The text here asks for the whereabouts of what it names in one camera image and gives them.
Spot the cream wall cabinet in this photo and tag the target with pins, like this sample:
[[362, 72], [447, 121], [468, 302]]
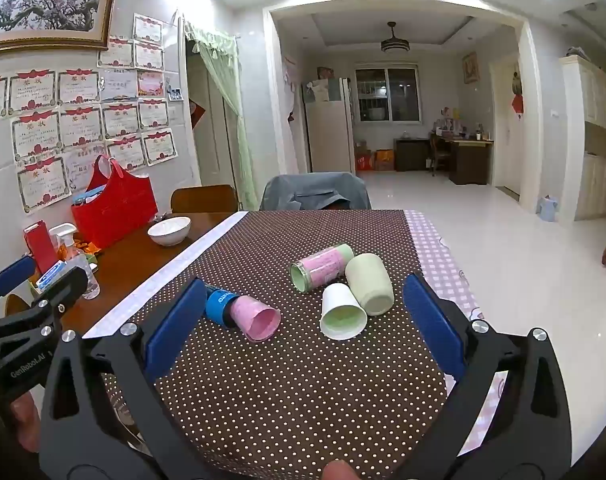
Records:
[[598, 135]]

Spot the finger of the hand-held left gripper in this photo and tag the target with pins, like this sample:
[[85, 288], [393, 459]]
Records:
[[58, 291], [13, 276]]

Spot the chair with grey cover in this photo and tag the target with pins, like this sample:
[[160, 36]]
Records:
[[308, 192]]

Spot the pink cup with green rim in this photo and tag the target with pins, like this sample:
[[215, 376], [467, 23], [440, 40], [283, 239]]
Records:
[[323, 265]]

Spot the dark wooden desk chair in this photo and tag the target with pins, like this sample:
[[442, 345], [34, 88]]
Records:
[[439, 152]]

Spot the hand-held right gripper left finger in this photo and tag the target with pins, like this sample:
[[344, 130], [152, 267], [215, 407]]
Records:
[[175, 330]]

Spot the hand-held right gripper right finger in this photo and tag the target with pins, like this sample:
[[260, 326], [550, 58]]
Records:
[[433, 330]]

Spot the white bowl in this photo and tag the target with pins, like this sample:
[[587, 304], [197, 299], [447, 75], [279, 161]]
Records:
[[169, 232]]

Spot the orange wrapper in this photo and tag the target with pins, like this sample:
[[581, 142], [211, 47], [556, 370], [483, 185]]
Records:
[[90, 249]]

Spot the group of award certificates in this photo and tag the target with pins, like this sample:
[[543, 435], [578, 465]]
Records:
[[83, 125]]

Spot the dark wooden desk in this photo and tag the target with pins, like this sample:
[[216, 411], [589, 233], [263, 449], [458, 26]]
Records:
[[470, 160]]

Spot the white refrigerator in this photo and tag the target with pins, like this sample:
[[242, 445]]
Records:
[[328, 130]]

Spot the pink checked tablecloth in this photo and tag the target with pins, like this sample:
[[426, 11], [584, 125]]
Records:
[[433, 250]]

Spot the window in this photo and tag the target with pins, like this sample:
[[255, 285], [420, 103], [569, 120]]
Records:
[[387, 92]]

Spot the red door decoration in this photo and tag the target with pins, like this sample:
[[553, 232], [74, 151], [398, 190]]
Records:
[[517, 106]]

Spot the clear spray bottle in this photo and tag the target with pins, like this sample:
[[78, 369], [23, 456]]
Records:
[[80, 270]]

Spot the blue pitcher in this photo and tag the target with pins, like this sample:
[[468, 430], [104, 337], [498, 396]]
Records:
[[548, 210]]

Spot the ceiling lamp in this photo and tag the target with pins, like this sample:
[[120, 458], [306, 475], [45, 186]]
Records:
[[394, 44]]

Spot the blue and white packet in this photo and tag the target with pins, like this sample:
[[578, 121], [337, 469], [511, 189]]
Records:
[[50, 276]]

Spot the framed wall picture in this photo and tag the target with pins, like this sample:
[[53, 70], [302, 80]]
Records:
[[470, 67]]

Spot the red cardboard box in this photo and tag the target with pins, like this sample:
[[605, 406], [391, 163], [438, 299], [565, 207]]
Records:
[[365, 161]]

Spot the red bag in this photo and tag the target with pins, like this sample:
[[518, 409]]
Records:
[[115, 210]]

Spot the orange cardboard box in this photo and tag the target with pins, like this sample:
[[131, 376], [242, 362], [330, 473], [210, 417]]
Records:
[[384, 160]]

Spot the framed blossom painting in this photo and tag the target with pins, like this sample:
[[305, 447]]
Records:
[[48, 7]]

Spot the brown dotted tablecloth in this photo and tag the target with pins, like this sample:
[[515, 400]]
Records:
[[283, 390]]

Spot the white door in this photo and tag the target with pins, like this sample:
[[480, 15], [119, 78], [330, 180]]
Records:
[[503, 150]]

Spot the person's right hand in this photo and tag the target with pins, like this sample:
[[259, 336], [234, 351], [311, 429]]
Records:
[[339, 471]]

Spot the white cup with green inside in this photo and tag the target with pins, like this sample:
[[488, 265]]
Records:
[[335, 300]]

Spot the person's left hand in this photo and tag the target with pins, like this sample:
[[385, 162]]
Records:
[[25, 420]]

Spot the pink cup with blue band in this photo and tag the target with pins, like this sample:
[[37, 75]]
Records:
[[253, 317]]

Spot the green door curtain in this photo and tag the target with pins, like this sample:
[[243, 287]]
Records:
[[228, 90]]

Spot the pale green cup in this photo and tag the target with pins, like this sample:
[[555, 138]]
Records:
[[370, 280]]

